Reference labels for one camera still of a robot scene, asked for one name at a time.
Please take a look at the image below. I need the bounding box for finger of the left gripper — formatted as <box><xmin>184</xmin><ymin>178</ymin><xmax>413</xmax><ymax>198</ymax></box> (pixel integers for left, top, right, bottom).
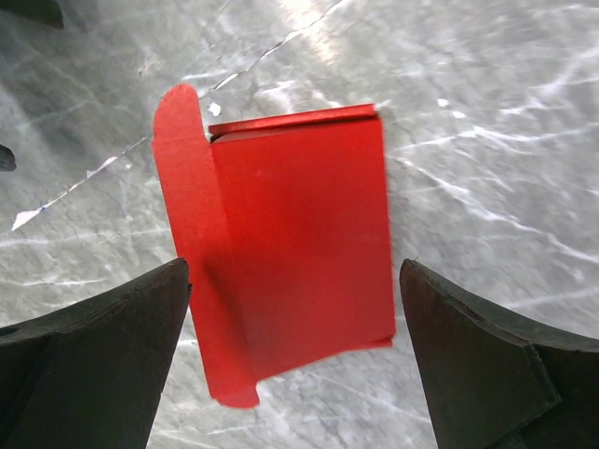
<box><xmin>0</xmin><ymin>145</ymin><xmax>17</xmax><ymax>172</ymax></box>
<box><xmin>0</xmin><ymin>0</ymin><xmax>64</xmax><ymax>29</ymax></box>

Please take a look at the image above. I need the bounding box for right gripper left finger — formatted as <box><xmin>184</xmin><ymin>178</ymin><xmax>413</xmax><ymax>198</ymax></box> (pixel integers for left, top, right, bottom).
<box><xmin>1</xmin><ymin>258</ymin><xmax>191</xmax><ymax>448</ymax></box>

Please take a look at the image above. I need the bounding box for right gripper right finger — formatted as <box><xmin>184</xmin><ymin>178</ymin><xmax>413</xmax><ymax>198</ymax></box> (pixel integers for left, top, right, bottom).
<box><xmin>400</xmin><ymin>259</ymin><xmax>598</xmax><ymax>448</ymax></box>

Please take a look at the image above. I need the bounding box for red paper box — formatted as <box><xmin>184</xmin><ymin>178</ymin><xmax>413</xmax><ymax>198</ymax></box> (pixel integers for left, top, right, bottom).
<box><xmin>153</xmin><ymin>84</ymin><xmax>396</xmax><ymax>408</ymax></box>

